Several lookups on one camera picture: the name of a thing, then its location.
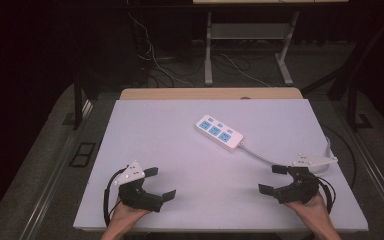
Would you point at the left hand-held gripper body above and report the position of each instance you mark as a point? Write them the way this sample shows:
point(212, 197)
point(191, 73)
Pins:
point(136, 195)

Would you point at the white power strip blue sockets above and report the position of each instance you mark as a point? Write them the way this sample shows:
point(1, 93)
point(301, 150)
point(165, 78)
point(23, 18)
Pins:
point(218, 132)

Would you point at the person's right hand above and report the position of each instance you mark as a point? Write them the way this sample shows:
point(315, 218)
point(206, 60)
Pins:
point(311, 210)

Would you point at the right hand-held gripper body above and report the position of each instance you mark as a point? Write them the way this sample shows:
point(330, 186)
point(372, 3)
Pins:
point(301, 190)

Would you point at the person's left hand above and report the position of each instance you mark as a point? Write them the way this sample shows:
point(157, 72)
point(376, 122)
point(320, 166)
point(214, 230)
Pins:
point(126, 215)

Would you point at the grey metal table frame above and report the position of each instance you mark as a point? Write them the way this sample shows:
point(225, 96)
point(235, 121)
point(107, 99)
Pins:
point(246, 31)

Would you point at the black stand leg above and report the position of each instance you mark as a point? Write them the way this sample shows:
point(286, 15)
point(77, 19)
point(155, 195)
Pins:
point(77, 100)
point(355, 106)

